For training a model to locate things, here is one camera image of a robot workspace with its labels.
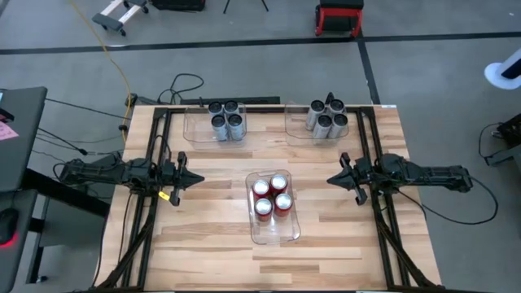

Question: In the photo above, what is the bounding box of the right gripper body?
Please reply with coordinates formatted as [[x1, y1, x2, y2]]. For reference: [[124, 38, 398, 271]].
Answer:
[[339, 152, 379, 206]]

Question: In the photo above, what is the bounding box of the black floor equipment box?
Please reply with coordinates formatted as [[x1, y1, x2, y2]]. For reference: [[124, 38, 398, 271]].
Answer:
[[486, 112, 521, 166]]

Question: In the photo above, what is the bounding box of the black computer mouse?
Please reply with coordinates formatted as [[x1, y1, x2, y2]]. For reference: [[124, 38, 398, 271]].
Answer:
[[0, 208, 20, 249]]

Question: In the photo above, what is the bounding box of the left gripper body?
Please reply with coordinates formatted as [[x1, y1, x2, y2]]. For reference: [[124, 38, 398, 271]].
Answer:
[[162, 151, 187, 207]]

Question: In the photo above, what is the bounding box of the grey desk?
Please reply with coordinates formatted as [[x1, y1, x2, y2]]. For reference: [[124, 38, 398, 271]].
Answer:
[[0, 85, 49, 193]]

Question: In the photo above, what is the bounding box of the looped black floor cable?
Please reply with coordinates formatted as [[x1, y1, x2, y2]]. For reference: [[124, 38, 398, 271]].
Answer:
[[156, 72, 205, 105]]

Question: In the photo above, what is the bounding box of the yellow cable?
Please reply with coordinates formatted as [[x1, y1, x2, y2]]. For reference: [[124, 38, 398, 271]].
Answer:
[[67, 0, 134, 143]]

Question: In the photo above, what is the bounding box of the red stool black seat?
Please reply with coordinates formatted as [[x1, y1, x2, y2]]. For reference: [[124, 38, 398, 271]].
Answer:
[[314, 0, 365, 40]]

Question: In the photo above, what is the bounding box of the wheeled dolly with slats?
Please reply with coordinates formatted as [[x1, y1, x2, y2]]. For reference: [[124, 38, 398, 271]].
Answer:
[[91, 0, 150, 37]]

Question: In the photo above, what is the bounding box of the clear plastic bin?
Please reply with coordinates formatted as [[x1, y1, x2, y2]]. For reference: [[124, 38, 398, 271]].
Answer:
[[182, 102, 248, 143], [245, 169, 302, 246], [283, 100, 350, 147]]

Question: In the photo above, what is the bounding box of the black tripod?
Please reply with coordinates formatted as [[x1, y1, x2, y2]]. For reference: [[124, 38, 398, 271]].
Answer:
[[222, 0, 270, 14]]

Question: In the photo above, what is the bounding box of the thin black floor cable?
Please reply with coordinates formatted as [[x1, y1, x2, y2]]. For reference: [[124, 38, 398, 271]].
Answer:
[[44, 98, 132, 121]]

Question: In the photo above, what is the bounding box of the pink paper note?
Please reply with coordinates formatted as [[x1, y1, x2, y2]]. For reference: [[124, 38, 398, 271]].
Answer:
[[0, 120, 20, 142]]

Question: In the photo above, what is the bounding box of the black case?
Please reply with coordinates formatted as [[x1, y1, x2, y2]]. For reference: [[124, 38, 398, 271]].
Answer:
[[151, 0, 207, 12]]

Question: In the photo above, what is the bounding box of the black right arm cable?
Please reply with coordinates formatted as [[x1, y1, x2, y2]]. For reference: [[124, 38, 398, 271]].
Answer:
[[396, 174, 500, 225]]

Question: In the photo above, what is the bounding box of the red soda can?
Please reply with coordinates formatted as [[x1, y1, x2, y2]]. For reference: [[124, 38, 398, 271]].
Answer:
[[269, 173, 289, 195], [252, 178, 271, 199], [274, 192, 294, 218], [254, 198, 274, 223]]

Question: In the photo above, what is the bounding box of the white round floor stand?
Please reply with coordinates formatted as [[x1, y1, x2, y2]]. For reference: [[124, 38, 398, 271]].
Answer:
[[483, 47, 521, 91]]

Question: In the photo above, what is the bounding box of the black aluminium table frame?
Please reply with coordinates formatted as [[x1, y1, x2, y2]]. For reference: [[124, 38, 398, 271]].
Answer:
[[93, 105, 447, 293]]

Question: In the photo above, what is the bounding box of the black desk base beam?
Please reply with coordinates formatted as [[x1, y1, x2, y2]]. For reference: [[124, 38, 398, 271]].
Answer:
[[22, 167, 112, 218]]

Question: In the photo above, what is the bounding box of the white can blue band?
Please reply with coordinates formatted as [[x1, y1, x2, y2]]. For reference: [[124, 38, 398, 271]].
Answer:
[[222, 99, 241, 117], [225, 112, 247, 142], [210, 113, 229, 142], [207, 100, 225, 119]]

